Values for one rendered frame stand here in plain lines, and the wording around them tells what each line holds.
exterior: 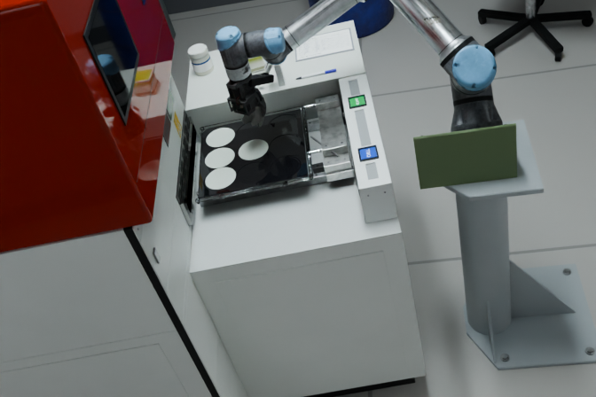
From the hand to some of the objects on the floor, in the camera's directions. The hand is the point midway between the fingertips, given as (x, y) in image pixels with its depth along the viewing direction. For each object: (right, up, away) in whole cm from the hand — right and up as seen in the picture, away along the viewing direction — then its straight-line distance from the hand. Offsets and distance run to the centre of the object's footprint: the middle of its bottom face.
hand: (259, 121), depth 237 cm
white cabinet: (+26, -68, +64) cm, 97 cm away
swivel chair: (+144, +61, +171) cm, 232 cm away
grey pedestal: (+95, -71, +39) cm, 124 cm away
